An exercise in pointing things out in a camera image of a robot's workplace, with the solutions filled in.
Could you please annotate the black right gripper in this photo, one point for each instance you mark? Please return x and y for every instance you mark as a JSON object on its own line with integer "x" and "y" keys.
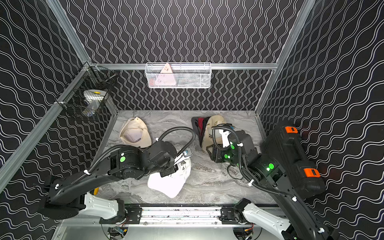
{"x": 217, "y": 152}

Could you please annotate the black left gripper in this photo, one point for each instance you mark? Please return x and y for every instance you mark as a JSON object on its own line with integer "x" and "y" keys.
{"x": 169, "y": 171}

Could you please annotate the white baseball cap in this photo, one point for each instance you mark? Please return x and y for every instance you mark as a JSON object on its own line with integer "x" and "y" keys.
{"x": 172, "y": 184}

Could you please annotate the cream baseball cap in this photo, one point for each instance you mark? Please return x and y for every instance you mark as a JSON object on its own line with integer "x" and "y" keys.
{"x": 135, "y": 133}

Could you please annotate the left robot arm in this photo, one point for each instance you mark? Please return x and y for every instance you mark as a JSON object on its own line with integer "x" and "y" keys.
{"x": 71, "y": 196}

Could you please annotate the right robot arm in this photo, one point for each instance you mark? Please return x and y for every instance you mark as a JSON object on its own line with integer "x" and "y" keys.
{"x": 282, "y": 170}

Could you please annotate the red and black cap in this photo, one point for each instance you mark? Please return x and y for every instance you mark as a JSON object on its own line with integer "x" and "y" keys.
{"x": 202, "y": 123}

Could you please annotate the dark grey cap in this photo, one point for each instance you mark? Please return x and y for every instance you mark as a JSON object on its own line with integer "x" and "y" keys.
{"x": 195, "y": 125}

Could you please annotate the black plastic tool case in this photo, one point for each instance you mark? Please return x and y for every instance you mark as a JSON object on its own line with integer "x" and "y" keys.
{"x": 283, "y": 144}

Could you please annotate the pink triangular card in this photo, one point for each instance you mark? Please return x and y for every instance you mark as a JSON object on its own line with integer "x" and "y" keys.
{"x": 166, "y": 77}

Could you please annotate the white item in black basket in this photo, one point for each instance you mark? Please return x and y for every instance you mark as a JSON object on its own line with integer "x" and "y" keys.
{"x": 93, "y": 99}

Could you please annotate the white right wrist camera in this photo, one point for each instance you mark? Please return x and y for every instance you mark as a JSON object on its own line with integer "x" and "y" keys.
{"x": 225, "y": 140}

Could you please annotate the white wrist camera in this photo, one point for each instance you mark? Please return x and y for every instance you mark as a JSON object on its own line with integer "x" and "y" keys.
{"x": 225, "y": 140}
{"x": 186, "y": 154}

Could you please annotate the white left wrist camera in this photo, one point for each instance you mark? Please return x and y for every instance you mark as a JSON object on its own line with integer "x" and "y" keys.
{"x": 186, "y": 154}

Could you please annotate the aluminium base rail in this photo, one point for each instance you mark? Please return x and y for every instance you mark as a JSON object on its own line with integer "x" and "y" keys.
{"x": 174, "y": 216}

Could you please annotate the white wire wall basket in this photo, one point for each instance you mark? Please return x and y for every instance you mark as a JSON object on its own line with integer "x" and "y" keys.
{"x": 187, "y": 75}

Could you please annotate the black wire mesh basket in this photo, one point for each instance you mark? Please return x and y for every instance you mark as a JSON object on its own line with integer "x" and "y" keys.
{"x": 94, "y": 78}

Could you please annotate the aluminium corner frame post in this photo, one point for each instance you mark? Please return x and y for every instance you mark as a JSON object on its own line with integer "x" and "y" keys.
{"x": 69, "y": 30}

